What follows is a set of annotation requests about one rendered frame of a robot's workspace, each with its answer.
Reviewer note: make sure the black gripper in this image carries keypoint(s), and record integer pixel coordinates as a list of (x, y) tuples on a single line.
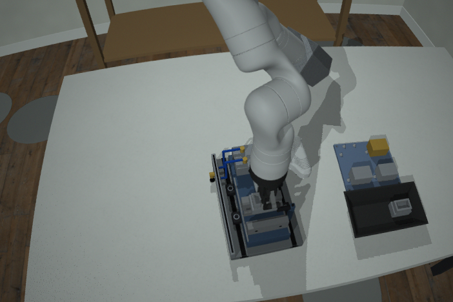
[(267, 190)]

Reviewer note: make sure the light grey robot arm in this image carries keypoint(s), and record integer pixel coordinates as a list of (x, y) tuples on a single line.
[(260, 43)]

